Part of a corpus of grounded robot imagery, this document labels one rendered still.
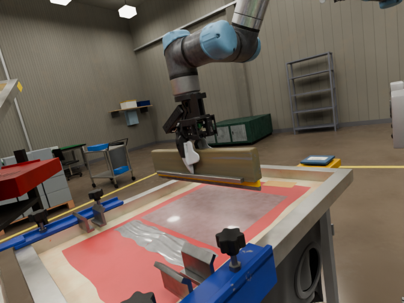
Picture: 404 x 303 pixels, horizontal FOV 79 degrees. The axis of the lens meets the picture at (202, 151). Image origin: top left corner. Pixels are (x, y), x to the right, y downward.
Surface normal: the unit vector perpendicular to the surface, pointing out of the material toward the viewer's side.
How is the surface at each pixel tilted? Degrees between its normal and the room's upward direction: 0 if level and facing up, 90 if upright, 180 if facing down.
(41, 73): 90
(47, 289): 0
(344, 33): 90
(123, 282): 0
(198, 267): 90
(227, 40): 90
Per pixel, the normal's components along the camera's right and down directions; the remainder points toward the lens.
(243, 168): -0.70, 0.26
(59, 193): 0.71, -0.01
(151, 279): -0.18, -0.97
